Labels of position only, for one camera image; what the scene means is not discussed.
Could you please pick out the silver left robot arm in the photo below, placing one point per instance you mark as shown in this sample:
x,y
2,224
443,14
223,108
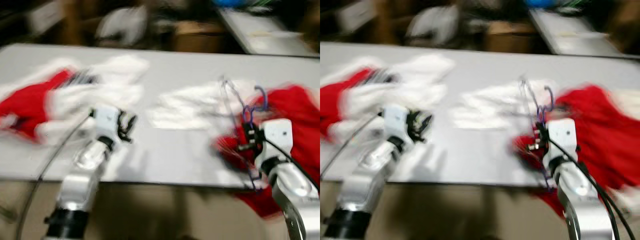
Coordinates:
x,y
80,185
365,180

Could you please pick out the white desk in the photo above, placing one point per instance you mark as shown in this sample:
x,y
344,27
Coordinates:
x,y
265,35
570,35

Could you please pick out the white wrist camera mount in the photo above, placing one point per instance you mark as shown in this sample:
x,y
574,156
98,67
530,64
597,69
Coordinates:
x,y
562,135
277,135
106,120
396,120

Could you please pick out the red t-shirt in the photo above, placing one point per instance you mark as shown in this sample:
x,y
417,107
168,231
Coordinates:
x,y
295,115
595,120

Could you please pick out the red crumpled garment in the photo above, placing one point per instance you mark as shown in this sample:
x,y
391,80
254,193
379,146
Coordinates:
x,y
340,100
25,105

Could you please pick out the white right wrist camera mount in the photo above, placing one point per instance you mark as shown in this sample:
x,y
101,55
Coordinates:
x,y
277,135
562,135

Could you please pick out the blue plastic bag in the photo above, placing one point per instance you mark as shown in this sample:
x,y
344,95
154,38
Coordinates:
x,y
227,3
540,3

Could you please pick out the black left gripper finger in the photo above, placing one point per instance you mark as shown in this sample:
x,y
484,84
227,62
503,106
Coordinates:
x,y
133,120
131,136
427,119
425,136

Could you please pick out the purple plastic clothes hanger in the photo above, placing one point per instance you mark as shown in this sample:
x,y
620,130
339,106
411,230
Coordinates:
x,y
553,99
265,100

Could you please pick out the light grey pillow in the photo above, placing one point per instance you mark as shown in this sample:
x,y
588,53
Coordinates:
x,y
434,25
122,25

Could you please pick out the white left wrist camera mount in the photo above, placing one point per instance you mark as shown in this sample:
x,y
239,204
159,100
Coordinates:
x,y
396,120
106,120

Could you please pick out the brown cardboard box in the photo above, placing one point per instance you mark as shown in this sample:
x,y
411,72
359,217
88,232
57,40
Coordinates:
x,y
197,36
510,36

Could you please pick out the cream denim jacket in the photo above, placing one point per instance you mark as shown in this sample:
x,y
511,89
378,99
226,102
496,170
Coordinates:
x,y
630,102

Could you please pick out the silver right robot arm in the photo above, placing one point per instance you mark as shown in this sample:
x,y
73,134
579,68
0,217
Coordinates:
x,y
295,190
580,195

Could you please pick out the white crumpled garment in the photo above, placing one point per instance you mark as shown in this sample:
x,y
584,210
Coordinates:
x,y
115,75
425,75

